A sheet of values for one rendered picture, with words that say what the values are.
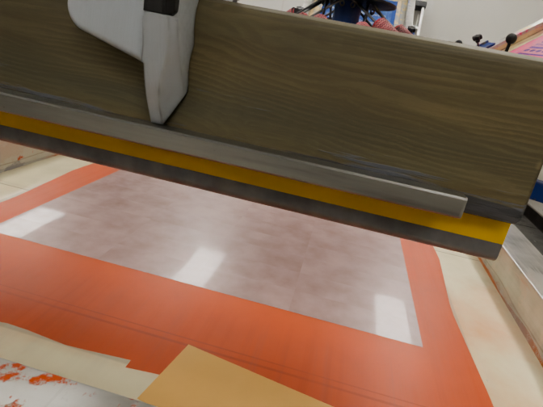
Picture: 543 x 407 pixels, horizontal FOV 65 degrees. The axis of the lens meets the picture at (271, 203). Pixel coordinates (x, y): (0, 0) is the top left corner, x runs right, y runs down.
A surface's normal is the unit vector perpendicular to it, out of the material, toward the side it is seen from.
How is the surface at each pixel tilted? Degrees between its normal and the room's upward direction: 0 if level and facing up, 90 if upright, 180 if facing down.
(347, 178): 88
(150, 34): 104
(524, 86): 88
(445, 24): 90
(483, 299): 0
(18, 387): 0
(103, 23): 84
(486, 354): 0
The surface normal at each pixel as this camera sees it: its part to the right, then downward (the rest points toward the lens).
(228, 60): -0.19, 0.28
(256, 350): 0.18, -0.92
